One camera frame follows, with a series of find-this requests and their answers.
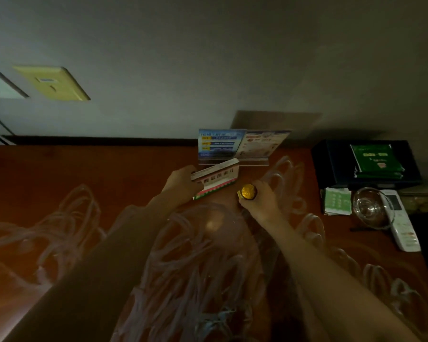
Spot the person's right hand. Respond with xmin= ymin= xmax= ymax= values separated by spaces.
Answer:
xmin=237 ymin=180 xmax=286 ymax=227

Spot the person's left hand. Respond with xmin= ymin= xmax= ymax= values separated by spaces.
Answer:
xmin=157 ymin=165 xmax=204 ymax=211

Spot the small orange jar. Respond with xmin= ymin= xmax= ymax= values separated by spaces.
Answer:
xmin=239 ymin=183 xmax=258 ymax=201

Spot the small white box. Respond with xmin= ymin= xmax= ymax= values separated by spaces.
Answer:
xmin=191 ymin=158 xmax=241 ymax=201

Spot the small green white packet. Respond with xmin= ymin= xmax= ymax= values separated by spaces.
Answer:
xmin=323 ymin=187 xmax=353 ymax=216

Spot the clear glass ashtray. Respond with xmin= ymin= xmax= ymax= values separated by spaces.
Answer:
xmin=351 ymin=186 xmax=395 ymax=231

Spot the person's right forearm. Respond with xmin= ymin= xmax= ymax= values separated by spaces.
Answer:
xmin=267 ymin=217 xmax=422 ymax=342

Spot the person's left forearm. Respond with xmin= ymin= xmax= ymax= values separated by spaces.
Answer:
xmin=3 ymin=199 xmax=201 ymax=342

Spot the reddish wooden desk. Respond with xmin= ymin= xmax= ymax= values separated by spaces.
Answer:
xmin=0 ymin=143 xmax=428 ymax=342

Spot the black tissue box green label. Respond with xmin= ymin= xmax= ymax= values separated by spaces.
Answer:
xmin=314 ymin=139 xmax=423 ymax=190

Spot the white remote control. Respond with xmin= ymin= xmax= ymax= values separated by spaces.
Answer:
xmin=381 ymin=189 xmax=422 ymax=253

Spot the yellow wall sticker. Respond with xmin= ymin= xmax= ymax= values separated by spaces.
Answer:
xmin=13 ymin=65 xmax=91 ymax=103

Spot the white wall outlet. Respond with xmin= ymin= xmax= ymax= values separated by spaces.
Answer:
xmin=0 ymin=62 xmax=28 ymax=100

